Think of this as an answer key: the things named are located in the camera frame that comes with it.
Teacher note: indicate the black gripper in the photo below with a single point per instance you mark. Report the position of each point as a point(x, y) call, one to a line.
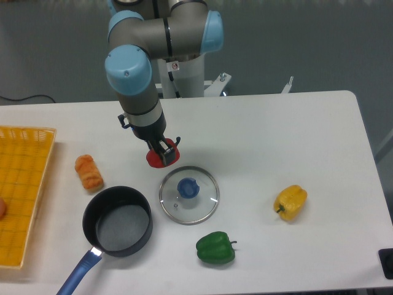
point(153, 134)

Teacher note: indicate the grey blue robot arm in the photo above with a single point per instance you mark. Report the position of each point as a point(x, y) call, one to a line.
point(140, 32)

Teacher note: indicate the green bell pepper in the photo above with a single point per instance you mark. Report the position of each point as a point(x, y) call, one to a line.
point(215, 248)

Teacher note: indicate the yellow bell pepper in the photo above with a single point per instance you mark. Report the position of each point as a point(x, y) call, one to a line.
point(289, 202)

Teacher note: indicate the glass lid blue knob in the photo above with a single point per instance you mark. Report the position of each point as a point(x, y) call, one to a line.
point(189, 195)

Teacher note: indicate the orange bread loaf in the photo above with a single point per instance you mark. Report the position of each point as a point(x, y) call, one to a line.
point(89, 173)

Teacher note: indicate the yellow woven basket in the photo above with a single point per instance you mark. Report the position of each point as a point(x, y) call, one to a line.
point(25, 156)

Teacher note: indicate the black device table corner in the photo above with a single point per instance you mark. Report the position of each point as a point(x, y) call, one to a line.
point(385, 256)

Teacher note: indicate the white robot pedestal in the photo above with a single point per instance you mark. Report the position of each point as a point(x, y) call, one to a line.
point(185, 79)

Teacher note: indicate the black pot blue handle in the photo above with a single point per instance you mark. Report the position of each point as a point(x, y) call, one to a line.
point(116, 222)

